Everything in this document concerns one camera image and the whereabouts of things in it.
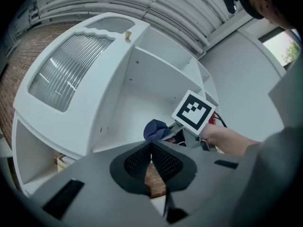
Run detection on beige book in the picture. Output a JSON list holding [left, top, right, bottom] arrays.
[[56, 154, 79, 174]]

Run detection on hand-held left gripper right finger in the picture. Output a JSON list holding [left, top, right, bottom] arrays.
[[152, 140, 266, 227]]

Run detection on person's right forearm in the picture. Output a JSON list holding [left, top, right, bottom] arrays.
[[201, 123, 262, 157]]

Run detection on dark blue wiping cloth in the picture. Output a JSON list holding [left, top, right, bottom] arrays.
[[143, 119, 171, 142]]

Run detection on person's face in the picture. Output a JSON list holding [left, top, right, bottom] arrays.
[[248, 0, 270, 18]]

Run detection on ribbed glass cabinet door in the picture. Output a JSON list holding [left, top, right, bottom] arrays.
[[13, 12, 151, 158]]

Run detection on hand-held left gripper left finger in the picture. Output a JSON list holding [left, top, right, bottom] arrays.
[[23, 141, 165, 227]]

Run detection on bundle of white ceiling pipes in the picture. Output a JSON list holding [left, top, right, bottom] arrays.
[[14, 0, 237, 56]]

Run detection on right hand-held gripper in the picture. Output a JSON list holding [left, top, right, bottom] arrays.
[[163, 89, 217, 151]]

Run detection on white shelf cabinet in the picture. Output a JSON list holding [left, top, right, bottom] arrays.
[[11, 12, 221, 198]]

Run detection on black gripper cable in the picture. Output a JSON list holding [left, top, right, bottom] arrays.
[[214, 111, 228, 129]]

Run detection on person's clothing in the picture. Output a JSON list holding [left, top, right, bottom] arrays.
[[246, 62, 303, 205]]

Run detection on window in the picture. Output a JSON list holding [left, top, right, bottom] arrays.
[[262, 28, 301, 67]]

